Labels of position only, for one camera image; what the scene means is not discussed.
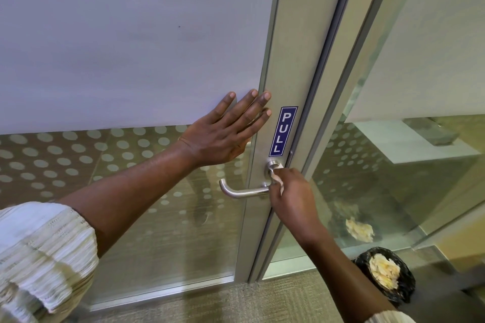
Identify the person's right hand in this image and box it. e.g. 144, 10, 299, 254
267, 167, 326, 246

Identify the person's left hand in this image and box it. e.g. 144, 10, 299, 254
178, 89, 272, 168

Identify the white tissue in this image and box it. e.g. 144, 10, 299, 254
271, 167, 285, 197

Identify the silver door handle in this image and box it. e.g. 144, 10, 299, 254
219, 159, 285, 199

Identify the person's left forearm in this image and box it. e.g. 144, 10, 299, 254
57, 139, 200, 259

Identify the person's right forearm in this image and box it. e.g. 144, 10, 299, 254
295, 228, 391, 323

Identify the blue PULL sign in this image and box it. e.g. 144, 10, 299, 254
268, 106, 299, 157

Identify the frosted glass door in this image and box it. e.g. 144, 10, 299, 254
0, 0, 363, 310

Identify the black trash bin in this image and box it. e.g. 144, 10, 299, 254
352, 246, 416, 306

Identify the frosted glass partition panel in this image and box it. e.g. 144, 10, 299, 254
257, 0, 485, 282

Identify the white striped left sleeve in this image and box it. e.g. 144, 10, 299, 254
0, 201, 100, 323

